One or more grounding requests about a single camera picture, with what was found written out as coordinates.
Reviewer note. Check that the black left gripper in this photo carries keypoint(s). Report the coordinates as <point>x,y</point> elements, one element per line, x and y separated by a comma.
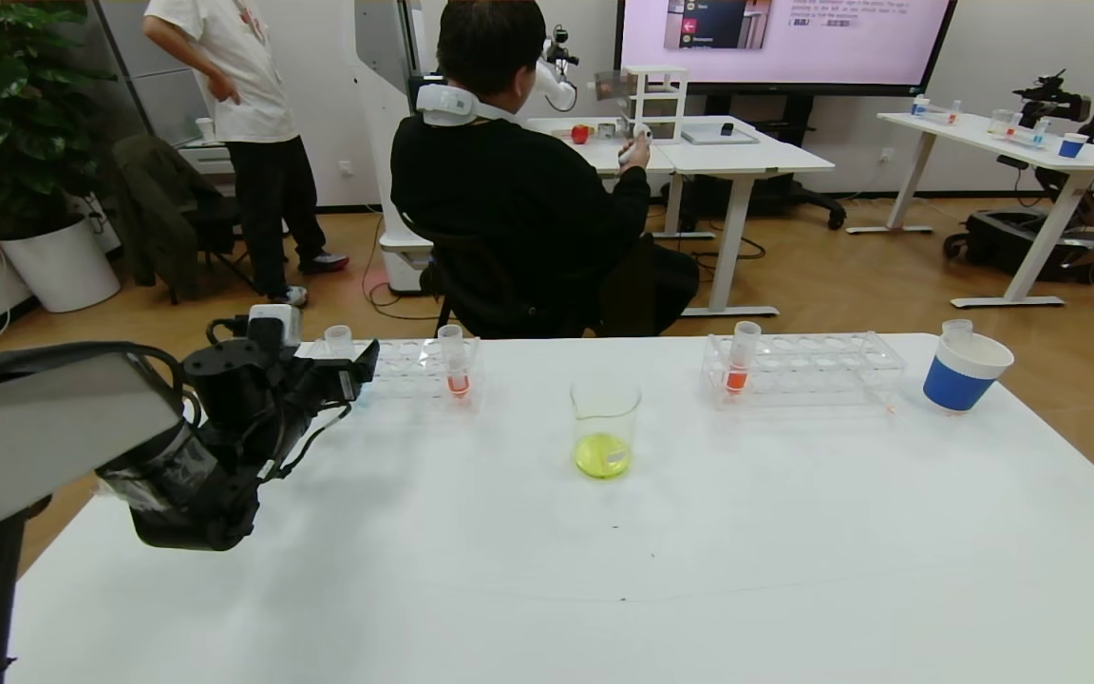
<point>349,378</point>

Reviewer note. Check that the blue pigment test tube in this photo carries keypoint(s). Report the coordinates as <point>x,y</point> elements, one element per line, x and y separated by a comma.
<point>338,334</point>

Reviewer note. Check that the yellow pigment test tube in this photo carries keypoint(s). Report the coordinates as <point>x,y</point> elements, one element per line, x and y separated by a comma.
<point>957,331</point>

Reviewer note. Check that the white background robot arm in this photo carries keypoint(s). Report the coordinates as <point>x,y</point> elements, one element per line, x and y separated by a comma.
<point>556,85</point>

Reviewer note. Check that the black background robot arm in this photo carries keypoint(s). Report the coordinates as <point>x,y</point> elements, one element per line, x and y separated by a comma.
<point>1055,95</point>

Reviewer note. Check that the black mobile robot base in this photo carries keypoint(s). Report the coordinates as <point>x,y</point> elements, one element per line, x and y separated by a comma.
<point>1012,245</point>

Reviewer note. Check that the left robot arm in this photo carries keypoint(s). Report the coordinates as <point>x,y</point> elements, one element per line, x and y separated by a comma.
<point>53,427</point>

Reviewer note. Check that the clear acrylic test tube rack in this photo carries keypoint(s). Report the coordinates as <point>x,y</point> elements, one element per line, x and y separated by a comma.
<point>414,370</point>
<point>803,375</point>

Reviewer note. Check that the orange pigment test tube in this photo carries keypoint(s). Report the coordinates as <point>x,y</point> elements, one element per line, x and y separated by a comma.
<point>457,382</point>
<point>736,378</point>

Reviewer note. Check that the clear glass beaker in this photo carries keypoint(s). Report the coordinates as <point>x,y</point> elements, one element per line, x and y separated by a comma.
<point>604,456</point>

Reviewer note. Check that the black office chair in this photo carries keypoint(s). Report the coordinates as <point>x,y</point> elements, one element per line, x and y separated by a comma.
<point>490,296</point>

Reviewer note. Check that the black folding chair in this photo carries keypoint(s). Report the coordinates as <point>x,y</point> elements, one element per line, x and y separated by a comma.
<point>219,220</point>

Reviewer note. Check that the seated person black sweater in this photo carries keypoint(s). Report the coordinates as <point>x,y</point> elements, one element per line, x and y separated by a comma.
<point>518,190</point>

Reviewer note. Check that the dark green jacket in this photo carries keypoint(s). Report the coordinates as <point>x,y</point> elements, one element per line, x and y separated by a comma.
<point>156,204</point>

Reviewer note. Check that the small white cup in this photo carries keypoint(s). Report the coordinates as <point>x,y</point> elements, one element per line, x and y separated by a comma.
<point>205,129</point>

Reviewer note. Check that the white neck massager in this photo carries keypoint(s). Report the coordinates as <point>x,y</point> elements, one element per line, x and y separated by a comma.
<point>447,103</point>

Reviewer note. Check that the standing person white shirt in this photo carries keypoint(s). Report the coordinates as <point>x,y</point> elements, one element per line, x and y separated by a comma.
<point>243,85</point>

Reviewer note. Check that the white plant pot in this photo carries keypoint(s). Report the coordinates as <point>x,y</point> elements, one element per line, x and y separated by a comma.
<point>61,266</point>

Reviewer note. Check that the red apple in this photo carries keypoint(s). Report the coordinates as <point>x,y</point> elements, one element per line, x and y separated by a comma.
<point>580,135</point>

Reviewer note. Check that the white handheld controller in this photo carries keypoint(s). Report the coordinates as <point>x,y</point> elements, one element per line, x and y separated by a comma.
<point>632,147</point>

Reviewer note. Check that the grey tablet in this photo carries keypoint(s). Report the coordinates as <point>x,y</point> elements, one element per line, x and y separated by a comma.
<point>713,138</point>

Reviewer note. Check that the green leafy plant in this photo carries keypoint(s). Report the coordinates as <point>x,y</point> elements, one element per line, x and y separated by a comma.
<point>6,114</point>

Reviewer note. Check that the white double desk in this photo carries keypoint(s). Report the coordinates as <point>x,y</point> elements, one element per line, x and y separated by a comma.
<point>756,157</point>

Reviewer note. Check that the black display stand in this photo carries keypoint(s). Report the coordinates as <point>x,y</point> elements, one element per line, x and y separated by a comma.
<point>794,195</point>

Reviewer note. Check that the blue white paper cup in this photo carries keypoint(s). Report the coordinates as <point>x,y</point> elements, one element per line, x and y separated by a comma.
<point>955,382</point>

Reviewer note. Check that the white standing desk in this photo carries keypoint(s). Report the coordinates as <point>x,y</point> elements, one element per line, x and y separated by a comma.
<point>984,135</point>

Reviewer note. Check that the small blue cup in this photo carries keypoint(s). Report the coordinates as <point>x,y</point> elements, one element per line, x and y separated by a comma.
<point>1070,147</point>

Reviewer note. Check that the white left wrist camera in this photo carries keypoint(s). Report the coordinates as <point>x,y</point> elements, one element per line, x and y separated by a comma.
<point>273,323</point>

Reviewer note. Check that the white small shelf frame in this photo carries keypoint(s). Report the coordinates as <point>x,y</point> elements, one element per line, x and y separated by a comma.
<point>656,95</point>

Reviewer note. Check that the large wall display screen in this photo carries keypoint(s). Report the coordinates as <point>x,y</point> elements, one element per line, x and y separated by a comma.
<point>841,57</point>

